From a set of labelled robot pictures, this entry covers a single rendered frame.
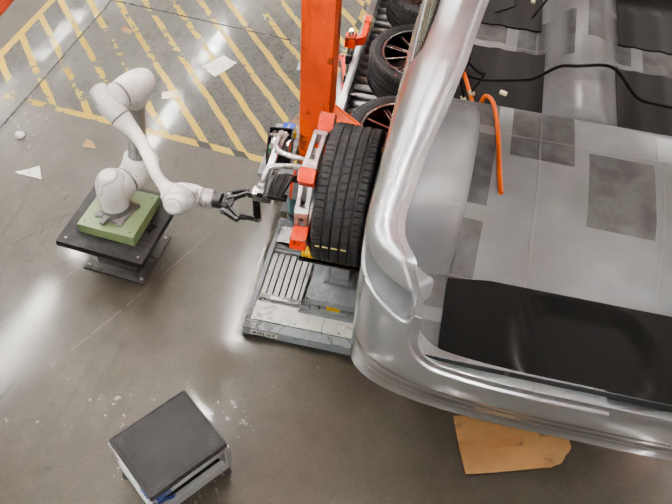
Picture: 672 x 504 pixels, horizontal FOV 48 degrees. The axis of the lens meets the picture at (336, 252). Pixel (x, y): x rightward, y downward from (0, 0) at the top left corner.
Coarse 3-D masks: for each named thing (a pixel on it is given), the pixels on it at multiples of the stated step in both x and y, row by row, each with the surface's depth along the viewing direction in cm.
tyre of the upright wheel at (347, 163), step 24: (336, 144) 330; (360, 144) 330; (384, 144) 360; (336, 168) 325; (360, 168) 324; (336, 192) 324; (360, 192) 323; (312, 216) 329; (336, 216) 326; (360, 216) 324; (312, 240) 335; (336, 240) 332; (360, 240) 330
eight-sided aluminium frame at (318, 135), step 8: (312, 136) 341; (320, 136) 342; (328, 136) 350; (312, 144) 337; (320, 144) 338; (320, 152) 334; (304, 160) 331; (312, 160) 331; (312, 192) 334; (296, 200) 332; (296, 208) 332; (304, 208) 332; (312, 208) 380; (296, 216) 334; (304, 216) 333; (296, 224) 338; (304, 224) 337
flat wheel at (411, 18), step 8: (392, 0) 525; (400, 0) 520; (408, 0) 522; (392, 8) 529; (400, 8) 520; (408, 8) 516; (416, 8) 515; (392, 16) 533; (400, 16) 525; (408, 16) 519; (416, 16) 515; (392, 24) 536; (400, 24) 529
